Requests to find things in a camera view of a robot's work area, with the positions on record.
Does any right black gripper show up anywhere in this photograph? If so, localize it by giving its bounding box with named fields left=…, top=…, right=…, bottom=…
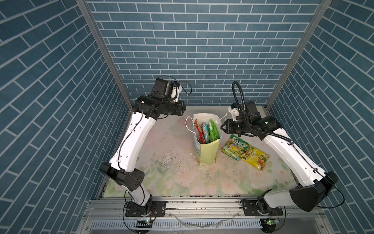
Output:
left=219, top=119, right=249, bottom=135

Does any green Fox's Spring Tea candy bag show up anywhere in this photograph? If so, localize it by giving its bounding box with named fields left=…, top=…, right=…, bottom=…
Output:
left=221, top=135, right=249, bottom=160

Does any yellow-green snack packet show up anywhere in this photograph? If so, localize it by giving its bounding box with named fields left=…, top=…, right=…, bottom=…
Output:
left=240, top=145, right=269, bottom=171

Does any floral paper gift bag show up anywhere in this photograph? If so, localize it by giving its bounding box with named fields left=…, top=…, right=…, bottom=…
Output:
left=185, top=113, right=226, bottom=166

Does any teal Fox's candy bag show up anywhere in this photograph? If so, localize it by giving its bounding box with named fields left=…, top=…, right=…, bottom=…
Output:
left=202, top=122, right=210, bottom=143

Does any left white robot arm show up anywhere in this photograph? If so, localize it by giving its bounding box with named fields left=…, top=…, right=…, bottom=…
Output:
left=100, top=75, right=186, bottom=208

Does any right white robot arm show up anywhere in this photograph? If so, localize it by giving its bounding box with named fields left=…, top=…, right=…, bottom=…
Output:
left=221, top=102, right=339, bottom=215

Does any green snack packet in bag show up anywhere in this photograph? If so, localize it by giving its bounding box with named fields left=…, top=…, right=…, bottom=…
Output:
left=208, top=119, right=220, bottom=142

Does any red snack packet in bag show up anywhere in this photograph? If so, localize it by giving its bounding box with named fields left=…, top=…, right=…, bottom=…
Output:
left=194, top=120, right=206, bottom=144

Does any floral table mat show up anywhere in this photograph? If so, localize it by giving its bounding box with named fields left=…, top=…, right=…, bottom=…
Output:
left=136, top=106, right=296, bottom=197

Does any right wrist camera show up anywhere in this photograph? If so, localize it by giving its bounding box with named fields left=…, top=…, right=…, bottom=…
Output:
left=228, top=103, right=243, bottom=121

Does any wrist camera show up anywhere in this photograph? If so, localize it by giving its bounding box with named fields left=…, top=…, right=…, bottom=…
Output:
left=169, top=82, right=183, bottom=103
left=228, top=103, right=243, bottom=121

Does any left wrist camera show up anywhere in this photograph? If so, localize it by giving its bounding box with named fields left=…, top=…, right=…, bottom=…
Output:
left=169, top=82, right=183, bottom=103

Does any black corrugated cable conduit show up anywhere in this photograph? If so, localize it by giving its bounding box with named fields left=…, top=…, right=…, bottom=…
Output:
left=231, top=81, right=294, bottom=144

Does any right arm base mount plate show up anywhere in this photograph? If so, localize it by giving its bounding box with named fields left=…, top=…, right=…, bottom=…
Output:
left=239, top=199, right=283, bottom=216

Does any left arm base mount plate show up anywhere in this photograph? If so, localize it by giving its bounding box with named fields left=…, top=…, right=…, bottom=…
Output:
left=124, top=200, right=167, bottom=217

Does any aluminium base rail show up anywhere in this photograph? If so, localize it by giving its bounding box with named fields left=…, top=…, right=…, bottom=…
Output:
left=78, top=196, right=333, bottom=234

